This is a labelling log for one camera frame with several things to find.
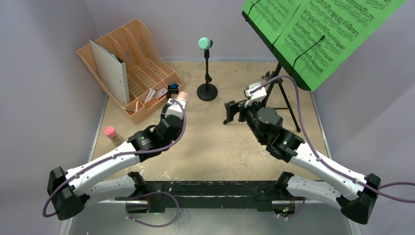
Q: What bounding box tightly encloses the pink toy microphone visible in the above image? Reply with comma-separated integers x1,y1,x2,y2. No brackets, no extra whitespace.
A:
176,92,189,102

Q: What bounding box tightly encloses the black mic stand with green mic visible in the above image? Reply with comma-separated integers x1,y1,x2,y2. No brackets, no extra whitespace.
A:
197,50,218,101

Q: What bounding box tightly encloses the mint green toy microphone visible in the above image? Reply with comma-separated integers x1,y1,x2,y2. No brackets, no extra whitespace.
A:
198,37,213,50

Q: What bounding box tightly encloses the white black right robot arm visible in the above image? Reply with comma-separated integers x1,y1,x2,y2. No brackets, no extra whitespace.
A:
223,100,380,225

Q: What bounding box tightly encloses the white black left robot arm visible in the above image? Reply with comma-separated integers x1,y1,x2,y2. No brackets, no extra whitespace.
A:
42,92,189,221

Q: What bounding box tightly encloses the blue small box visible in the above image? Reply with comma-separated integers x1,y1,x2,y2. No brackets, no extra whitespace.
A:
168,82,179,90

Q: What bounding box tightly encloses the red white staples box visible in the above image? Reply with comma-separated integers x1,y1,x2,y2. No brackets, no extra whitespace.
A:
154,88,168,100

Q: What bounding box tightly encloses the green capped marker middle slot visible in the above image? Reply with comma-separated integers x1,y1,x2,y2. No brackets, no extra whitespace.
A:
144,87,155,103

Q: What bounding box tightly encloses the orange plastic file organizer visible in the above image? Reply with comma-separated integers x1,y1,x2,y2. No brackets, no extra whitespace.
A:
77,19,184,124

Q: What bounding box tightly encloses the black tripod music stand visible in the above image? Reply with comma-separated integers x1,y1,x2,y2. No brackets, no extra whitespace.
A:
242,0,325,133

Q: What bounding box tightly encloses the grey binder folder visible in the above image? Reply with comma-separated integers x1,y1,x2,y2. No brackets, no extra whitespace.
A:
90,39,130,106

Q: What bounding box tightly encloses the pink capped bottle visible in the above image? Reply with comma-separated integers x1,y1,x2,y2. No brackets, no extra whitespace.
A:
104,126,124,146

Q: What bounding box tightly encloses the green sheet music paper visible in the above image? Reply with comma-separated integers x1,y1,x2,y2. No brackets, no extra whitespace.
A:
243,0,407,92

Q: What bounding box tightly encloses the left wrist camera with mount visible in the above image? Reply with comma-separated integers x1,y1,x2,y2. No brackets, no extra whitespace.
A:
165,98,187,119

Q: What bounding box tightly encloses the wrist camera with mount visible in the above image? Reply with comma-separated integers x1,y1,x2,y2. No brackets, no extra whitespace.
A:
165,98,187,119
244,82,267,108

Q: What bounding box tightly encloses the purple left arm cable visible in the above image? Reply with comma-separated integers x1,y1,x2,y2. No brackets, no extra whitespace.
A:
42,98,188,218

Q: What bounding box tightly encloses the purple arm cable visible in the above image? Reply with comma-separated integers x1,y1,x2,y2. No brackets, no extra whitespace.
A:
42,98,188,218
249,75,415,204

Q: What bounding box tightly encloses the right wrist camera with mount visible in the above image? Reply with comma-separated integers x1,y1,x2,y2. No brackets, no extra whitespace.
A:
244,82,267,108

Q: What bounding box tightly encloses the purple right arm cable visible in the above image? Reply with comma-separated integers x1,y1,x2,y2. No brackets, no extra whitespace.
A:
249,75,415,204

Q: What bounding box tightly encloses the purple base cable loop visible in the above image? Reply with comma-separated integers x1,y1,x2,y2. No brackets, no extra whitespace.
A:
125,191,180,228

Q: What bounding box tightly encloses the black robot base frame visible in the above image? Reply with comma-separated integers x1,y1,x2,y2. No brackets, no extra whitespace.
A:
116,181,304,213

